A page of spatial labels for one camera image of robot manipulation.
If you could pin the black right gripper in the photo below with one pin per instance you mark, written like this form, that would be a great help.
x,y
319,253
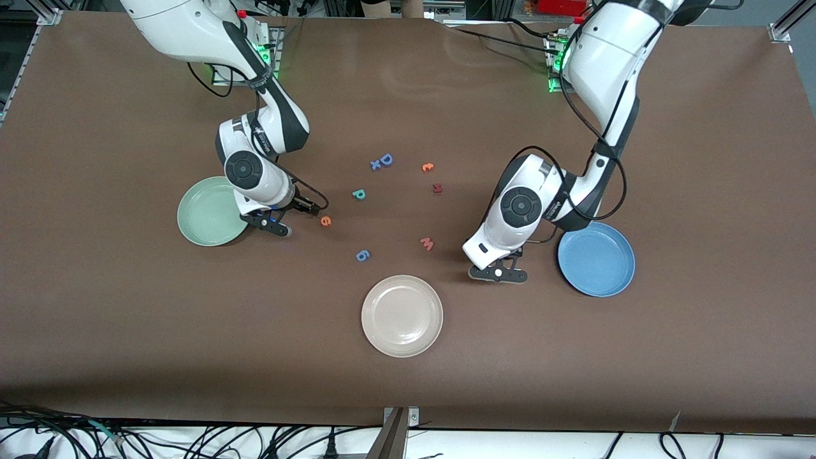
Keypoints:
x,y
299,203

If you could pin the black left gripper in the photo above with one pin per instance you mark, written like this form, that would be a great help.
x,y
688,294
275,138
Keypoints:
x,y
518,253

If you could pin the teal letter P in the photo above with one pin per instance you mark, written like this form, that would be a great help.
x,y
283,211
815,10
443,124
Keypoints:
x,y
359,195

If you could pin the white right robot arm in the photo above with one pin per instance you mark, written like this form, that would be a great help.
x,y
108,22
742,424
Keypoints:
x,y
255,172

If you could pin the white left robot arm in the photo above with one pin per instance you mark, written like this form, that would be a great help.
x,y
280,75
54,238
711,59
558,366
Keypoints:
x,y
605,57

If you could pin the blue digit 6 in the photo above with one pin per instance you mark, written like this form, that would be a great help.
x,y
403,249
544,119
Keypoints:
x,y
362,255

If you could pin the blue plate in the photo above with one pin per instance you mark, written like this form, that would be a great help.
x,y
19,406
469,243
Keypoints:
x,y
599,261

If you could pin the pink letter W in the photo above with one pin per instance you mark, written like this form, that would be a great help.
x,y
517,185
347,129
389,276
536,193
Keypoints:
x,y
426,245

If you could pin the blue letter D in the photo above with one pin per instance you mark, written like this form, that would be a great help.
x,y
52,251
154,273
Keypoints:
x,y
391,160

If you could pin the pale green plate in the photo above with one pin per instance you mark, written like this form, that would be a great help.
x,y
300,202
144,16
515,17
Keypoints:
x,y
204,217

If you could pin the beige plate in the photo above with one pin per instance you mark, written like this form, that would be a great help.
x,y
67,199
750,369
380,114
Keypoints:
x,y
401,316

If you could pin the person bare limb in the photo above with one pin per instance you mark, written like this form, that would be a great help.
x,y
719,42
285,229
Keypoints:
x,y
392,7

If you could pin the white paper scrap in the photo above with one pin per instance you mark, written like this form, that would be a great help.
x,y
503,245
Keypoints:
x,y
674,424

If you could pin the black power plug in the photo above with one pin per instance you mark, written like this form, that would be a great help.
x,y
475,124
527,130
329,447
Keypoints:
x,y
330,449

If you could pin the red box behind table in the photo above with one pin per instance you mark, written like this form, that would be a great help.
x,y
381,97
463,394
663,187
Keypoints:
x,y
561,6

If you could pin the aluminium corner extrusion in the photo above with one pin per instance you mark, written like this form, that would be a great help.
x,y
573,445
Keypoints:
x,y
50,16
781,29

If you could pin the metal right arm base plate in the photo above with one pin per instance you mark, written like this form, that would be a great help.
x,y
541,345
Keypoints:
x,y
275,38

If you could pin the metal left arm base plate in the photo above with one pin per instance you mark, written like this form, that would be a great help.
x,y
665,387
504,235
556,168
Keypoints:
x,y
552,44

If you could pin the metal table edge bracket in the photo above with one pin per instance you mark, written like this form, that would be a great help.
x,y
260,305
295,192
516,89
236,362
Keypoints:
x,y
395,440

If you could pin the aluminium frame behind table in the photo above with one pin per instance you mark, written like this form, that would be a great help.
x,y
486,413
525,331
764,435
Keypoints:
x,y
446,9

